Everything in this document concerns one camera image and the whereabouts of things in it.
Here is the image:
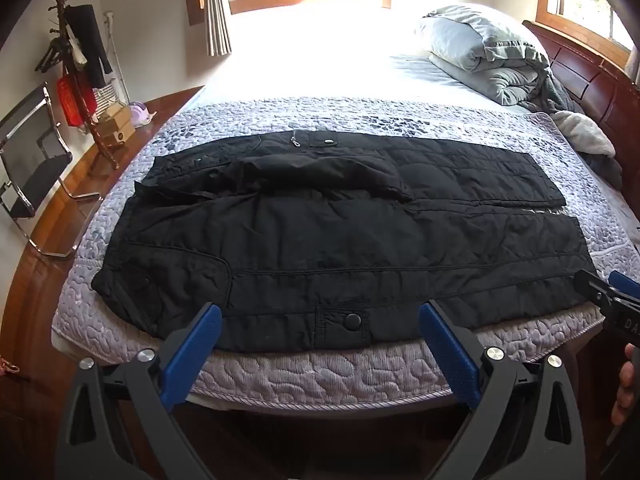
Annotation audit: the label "white pipe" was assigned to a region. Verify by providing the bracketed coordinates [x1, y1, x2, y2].
[102, 10, 132, 105]

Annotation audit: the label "black quilted jacket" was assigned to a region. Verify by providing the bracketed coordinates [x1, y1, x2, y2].
[91, 129, 600, 353]

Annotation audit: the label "large cardboard box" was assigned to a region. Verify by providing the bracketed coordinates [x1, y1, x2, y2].
[94, 116, 137, 148]

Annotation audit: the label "white purple bag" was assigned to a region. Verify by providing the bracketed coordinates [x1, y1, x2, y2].
[128, 100, 157, 125]

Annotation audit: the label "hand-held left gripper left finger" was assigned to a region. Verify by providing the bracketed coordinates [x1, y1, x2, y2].
[56, 302, 224, 480]

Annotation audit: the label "black chrome chair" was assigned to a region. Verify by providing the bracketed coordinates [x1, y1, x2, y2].
[0, 82, 104, 259]

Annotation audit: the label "wooden coat rack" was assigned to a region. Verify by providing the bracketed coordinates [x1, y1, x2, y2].
[35, 0, 122, 170]

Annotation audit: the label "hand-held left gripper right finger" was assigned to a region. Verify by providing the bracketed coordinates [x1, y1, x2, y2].
[419, 299, 586, 480]

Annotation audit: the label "person's right hand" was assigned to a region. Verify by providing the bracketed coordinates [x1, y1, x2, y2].
[611, 343, 640, 427]

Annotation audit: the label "bed with quilted cover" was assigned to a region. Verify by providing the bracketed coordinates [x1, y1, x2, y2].
[51, 96, 640, 407]

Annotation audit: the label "grey folded duvet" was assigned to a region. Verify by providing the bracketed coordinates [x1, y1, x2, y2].
[416, 4, 567, 107]

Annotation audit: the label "pale bed sheet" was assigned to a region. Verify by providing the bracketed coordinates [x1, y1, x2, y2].
[197, 0, 531, 113]

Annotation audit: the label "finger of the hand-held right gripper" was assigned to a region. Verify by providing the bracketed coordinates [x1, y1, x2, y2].
[573, 269, 640, 312]
[607, 269, 640, 301]

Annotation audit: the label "white slatted rack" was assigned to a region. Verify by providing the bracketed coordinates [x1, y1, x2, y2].
[92, 85, 119, 112]

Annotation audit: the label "black clothes hangers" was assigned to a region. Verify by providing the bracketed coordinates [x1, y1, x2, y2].
[34, 36, 65, 73]

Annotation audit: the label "grey striped curtain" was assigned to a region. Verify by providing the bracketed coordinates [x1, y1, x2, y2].
[197, 0, 234, 58]

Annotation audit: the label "wooden headboard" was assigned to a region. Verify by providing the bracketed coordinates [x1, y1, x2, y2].
[522, 19, 640, 193]

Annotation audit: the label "red bag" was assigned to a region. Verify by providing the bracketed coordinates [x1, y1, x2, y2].
[56, 75, 97, 128]

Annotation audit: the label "cream fluffy pillow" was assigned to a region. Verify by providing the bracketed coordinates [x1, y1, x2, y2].
[550, 109, 617, 158]

